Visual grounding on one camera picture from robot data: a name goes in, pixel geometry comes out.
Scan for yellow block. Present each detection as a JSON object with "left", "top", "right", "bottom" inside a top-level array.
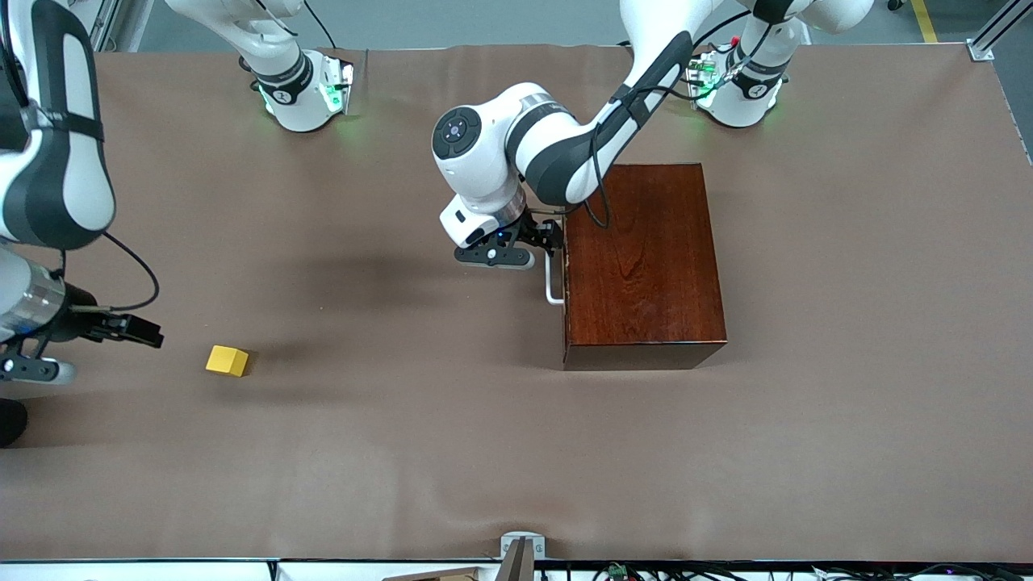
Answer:
[{"left": 205, "top": 345, "right": 250, "bottom": 378}]

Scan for brown table cover sheet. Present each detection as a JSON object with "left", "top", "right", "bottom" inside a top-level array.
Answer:
[{"left": 0, "top": 42, "right": 1033, "bottom": 563}]

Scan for black round object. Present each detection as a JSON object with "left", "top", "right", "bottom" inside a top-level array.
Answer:
[{"left": 0, "top": 398, "right": 29, "bottom": 449}]

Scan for aluminium profile with bracket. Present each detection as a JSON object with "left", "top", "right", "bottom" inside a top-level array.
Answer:
[{"left": 967, "top": 0, "right": 1033, "bottom": 62}]

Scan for dark brown wooden cabinet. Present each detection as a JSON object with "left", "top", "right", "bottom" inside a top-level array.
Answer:
[{"left": 563, "top": 163, "right": 729, "bottom": 372}]

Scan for black base cable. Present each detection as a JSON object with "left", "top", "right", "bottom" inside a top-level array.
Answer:
[{"left": 303, "top": 0, "right": 338, "bottom": 51}]

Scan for grey metal post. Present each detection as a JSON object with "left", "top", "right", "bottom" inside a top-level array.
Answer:
[{"left": 494, "top": 538, "right": 537, "bottom": 581}]

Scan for brown cardboard piece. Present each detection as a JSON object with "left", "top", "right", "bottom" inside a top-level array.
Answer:
[{"left": 379, "top": 566, "right": 485, "bottom": 581}]

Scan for aluminium frame structure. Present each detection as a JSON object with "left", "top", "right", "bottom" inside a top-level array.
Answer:
[{"left": 87, "top": 0, "right": 122, "bottom": 51}]

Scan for small metal clamp bracket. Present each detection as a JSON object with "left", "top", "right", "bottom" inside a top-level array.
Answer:
[{"left": 500, "top": 531, "right": 546, "bottom": 559}]

